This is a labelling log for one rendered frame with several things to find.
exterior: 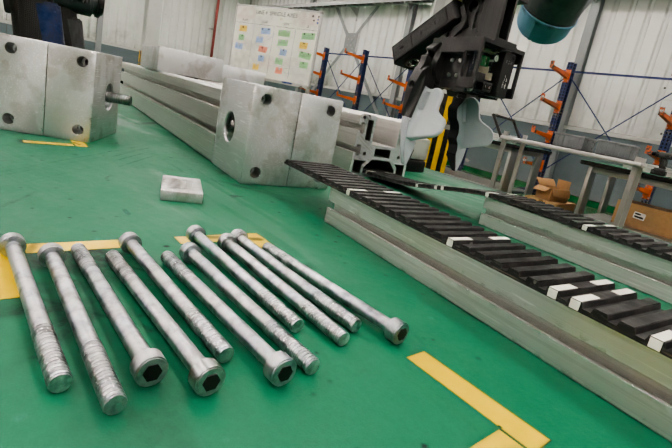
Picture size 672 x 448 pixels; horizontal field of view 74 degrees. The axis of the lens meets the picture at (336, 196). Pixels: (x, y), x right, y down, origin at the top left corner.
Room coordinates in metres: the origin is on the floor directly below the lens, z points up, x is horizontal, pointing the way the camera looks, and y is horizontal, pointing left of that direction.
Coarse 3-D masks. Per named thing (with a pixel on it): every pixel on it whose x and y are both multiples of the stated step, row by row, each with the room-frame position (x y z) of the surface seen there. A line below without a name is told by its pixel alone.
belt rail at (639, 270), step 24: (480, 216) 0.45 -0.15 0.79; (504, 216) 0.43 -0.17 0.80; (528, 216) 0.41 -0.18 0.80; (528, 240) 0.40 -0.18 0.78; (552, 240) 0.38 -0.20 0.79; (576, 240) 0.37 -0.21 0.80; (600, 240) 0.35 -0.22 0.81; (576, 264) 0.36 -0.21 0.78; (600, 264) 0.35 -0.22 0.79; (624, 264) 0.34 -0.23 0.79; (648, 264) 0.32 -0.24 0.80; (648, 288) 0.32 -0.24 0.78
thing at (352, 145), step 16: (352, 112) 0.61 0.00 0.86; (352, 128) 0.61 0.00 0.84; (368, 128) 0.62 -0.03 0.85; (384, 128) 0.67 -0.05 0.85; (400, 128) 0.64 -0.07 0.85; (336, 144) 0.65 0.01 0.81; (352, 144) 0.60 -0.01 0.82; (368, 144) 0.61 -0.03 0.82; (384, 144) 0.66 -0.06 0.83; (336, 160) 0.63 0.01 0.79; (352, 160) 0.60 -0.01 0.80; (368, 160) 0.61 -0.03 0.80; (384, 160) 0.63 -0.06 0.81; (400, 160) 0.65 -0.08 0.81; (368, 176) 0.62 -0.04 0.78
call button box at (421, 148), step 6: (426, 138) 0.79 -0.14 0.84; (420, 144) 0.77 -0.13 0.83; (426, 144) 0.78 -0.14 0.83; (414, 150) 0.77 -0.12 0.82; (420, 150) 0.78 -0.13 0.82; (426, 150) 0.78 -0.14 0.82; (414, 156) 0.77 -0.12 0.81; (420, 156) 0.78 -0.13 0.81; (426, 156) 0.79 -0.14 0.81; (408, 162) 0.76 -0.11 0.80; (414, 162) 0.77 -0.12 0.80; (420, 162) 0.78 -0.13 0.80; (408, 168) 0.77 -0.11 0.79; (414, 168) 0.77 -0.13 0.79; (420, 168) 0.78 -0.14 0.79
